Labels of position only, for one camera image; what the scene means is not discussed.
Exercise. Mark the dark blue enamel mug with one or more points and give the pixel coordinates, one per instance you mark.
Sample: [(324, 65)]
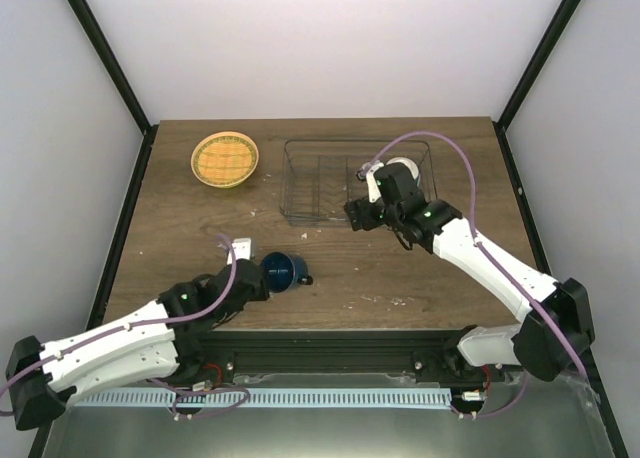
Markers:
[(285, 271)]

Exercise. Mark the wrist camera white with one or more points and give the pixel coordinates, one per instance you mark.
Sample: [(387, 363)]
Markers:
[(366, 174), (243, 248)]

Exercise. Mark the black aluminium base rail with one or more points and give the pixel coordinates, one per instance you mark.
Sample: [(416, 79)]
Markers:
[(428, 356)]

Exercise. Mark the black frame post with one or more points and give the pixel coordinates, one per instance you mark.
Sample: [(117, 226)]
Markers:
[(546, 45), (93, 31)]

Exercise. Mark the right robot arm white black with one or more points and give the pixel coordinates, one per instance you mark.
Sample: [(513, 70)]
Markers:
[(553, 319)]

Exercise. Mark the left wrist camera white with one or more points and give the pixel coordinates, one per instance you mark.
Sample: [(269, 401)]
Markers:
[(243, 248)]

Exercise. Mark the right black frame post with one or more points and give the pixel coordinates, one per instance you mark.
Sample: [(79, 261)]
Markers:
[(546, 45)]

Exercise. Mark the light blue slotted cable duct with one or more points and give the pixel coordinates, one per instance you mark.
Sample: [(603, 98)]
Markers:
[(370, 398)]

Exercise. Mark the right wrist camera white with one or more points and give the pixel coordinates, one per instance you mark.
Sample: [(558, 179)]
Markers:
[(366, 174)]

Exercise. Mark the black wire dish rack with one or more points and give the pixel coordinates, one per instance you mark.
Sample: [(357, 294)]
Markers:
[(319, 176)]

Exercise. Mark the yellow woven bamboo plate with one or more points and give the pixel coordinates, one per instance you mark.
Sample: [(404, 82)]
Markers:
[(225, 160)]

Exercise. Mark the left black frame post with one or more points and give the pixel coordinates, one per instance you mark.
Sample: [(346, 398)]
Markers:
[(93, 31)]

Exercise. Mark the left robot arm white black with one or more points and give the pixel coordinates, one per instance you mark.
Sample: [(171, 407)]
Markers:
[(161, 340)]

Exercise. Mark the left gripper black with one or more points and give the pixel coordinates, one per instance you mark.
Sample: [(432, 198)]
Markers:
[(262, 292)]

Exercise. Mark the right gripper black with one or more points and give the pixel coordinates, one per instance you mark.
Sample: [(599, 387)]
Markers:
[(357, 211)]

